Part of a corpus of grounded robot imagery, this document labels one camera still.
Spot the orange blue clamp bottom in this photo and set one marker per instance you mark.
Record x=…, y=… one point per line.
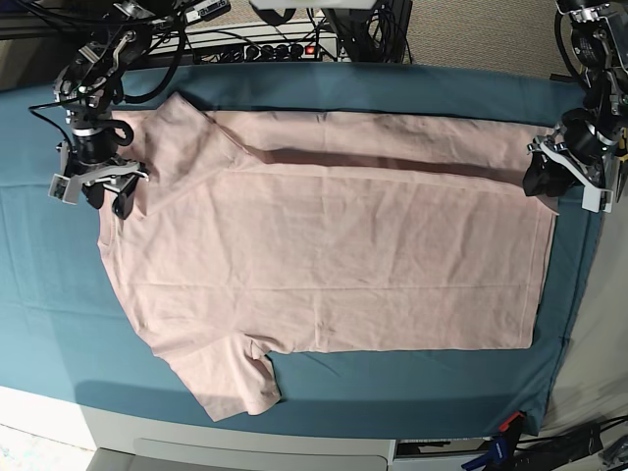
x=502, y=446

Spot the yellow handled pliers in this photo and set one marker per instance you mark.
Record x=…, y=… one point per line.
x=623, y=166

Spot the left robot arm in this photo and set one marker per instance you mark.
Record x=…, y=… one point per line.
x=591, y=37

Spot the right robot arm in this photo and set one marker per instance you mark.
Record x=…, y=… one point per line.
x=89, y=87

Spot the black power strip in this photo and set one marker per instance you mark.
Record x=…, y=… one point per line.
x=276, y=52

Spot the teal table cloth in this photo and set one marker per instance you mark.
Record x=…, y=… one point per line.
x=64, y=334

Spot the pink T-shirt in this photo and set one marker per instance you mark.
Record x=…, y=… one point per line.
x=261, y=232

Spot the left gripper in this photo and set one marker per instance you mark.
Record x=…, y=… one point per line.
x=578, y=152

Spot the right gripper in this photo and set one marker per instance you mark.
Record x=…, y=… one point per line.
x=91, y=165

